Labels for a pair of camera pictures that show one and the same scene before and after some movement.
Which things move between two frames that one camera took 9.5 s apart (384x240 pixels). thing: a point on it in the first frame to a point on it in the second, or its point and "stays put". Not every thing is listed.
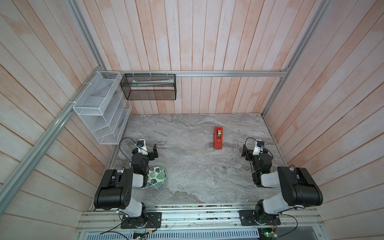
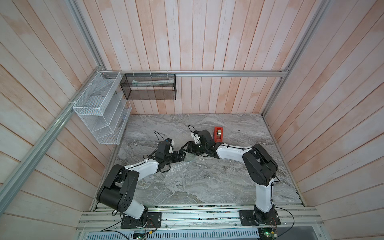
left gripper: x=150 y=154 to x=181 y=158
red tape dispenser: x=218 y=137 stays put
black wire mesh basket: x=149 y=86 stays put
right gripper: x=249 y=154 to x=189 y=148
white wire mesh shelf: x=104 y=109 stays put
